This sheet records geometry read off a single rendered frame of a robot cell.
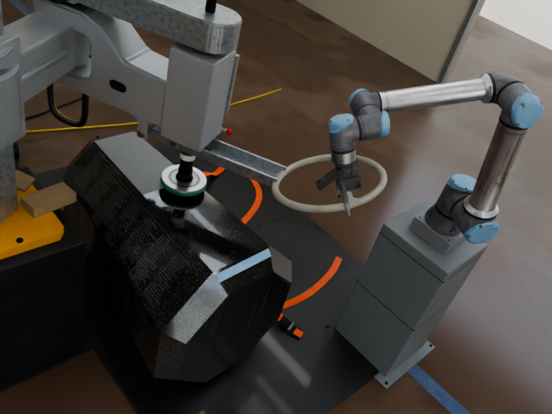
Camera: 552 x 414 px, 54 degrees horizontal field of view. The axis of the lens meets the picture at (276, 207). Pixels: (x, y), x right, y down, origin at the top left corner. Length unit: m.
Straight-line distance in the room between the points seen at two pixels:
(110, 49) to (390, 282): 1.73
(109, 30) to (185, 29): 0.40
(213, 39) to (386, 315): 1.68
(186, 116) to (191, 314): 0.83
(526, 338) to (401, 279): 1.37
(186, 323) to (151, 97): 0.96
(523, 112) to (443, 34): 4.87
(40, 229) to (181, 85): 0.83
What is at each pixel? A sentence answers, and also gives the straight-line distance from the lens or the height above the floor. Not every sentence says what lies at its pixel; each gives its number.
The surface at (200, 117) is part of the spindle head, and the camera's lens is 2.30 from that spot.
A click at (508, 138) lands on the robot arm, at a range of 2.27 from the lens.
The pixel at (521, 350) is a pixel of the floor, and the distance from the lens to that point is 3.88.
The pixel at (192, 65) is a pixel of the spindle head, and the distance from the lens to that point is 2.23.
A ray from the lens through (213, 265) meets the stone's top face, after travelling 2.30.
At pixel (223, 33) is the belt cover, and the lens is 2.16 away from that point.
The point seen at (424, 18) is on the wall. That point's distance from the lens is 7.13.
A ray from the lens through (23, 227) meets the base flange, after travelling 2.46.
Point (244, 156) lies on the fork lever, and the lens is 2.48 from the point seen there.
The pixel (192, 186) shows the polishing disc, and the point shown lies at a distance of 2.60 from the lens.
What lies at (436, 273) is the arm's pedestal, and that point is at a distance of 2.69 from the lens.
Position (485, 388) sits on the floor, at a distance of 3.52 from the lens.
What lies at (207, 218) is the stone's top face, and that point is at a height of 0.80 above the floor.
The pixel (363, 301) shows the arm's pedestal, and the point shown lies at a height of 0.34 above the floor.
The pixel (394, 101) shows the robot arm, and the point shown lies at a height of 1.60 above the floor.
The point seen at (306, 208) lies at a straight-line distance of 2.13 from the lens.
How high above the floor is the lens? 2.43
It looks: 37 degrees down
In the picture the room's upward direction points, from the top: 16 degrees clockwise
